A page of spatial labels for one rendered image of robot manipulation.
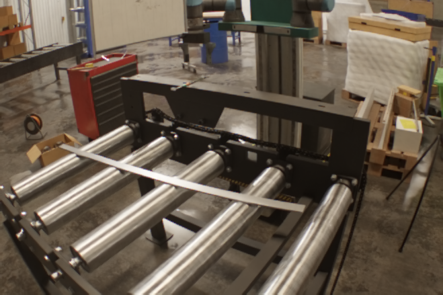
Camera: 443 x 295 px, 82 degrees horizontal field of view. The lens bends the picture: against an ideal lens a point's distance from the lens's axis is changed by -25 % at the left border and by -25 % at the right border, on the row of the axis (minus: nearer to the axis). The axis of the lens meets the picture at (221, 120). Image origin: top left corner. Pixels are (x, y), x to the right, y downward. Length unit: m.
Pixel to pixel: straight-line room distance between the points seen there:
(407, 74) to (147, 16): 4.47
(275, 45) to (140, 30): 4.06
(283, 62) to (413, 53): 2.44
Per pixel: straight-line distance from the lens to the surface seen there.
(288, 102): 1.28
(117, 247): 1.11
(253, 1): 2.20
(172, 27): 6.25
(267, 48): 2.28
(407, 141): 2.95
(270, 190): 1.24
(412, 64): 4.34
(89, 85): 3.37
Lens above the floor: 1.61
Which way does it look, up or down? 23 degrees down
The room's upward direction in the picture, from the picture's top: 3 degrees counter-clockwise
